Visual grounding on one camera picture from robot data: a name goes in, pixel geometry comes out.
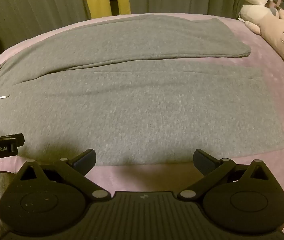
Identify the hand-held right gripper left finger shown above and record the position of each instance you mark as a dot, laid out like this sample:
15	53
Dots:
84	160

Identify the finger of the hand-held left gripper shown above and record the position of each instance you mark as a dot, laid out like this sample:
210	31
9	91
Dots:
15	138

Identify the grey pants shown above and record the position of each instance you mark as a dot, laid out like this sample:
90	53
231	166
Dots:
132	100

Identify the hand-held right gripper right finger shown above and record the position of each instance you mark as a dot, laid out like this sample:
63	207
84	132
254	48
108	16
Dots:
202	160

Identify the pink fleece blanket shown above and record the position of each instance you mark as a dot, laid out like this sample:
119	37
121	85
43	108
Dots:
269	77

